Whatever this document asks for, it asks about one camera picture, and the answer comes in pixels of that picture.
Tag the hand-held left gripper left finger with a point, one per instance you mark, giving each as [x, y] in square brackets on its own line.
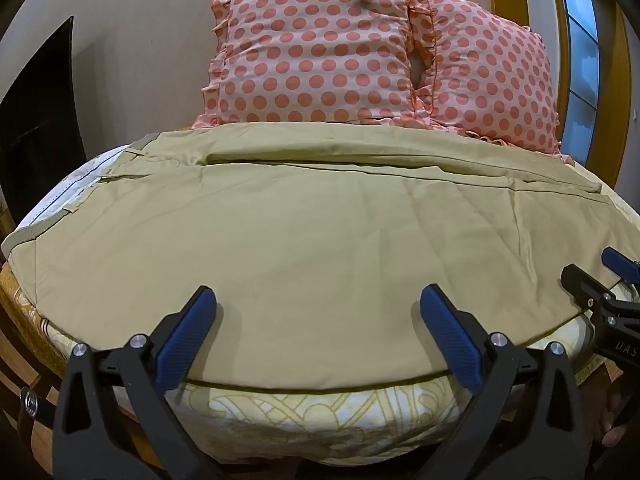
[184, 341]

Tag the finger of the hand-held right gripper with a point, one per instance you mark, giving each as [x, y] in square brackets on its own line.
[585, 286]
[616, 260]

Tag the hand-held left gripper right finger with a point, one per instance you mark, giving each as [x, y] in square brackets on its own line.
[451, 336]

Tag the khaki pants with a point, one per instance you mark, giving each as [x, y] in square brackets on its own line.
[310, 240]

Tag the person's right hand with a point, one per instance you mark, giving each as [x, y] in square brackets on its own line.
[620, 410]

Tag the yellow patterned bed sheet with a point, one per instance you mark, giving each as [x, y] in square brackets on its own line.
[320, 415]

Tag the glass window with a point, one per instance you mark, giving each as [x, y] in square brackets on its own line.
[580, 45]

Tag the small polka dot ruffled pillow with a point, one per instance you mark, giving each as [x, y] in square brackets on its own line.
[492, 70]

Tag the dark door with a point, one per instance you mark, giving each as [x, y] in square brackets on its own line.
[37, 120]

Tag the large polka dot ruffled pillow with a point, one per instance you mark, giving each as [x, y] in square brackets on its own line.
[320, 50]

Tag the wooden bed frame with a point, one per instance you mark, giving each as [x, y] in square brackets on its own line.
[30, 375]

